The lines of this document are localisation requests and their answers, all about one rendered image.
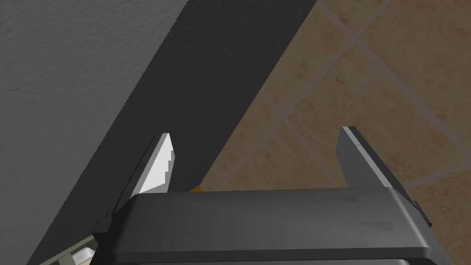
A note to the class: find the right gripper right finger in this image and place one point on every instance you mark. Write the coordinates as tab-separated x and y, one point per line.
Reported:
358	162

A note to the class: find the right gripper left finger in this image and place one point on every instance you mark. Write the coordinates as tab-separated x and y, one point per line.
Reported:
156	170

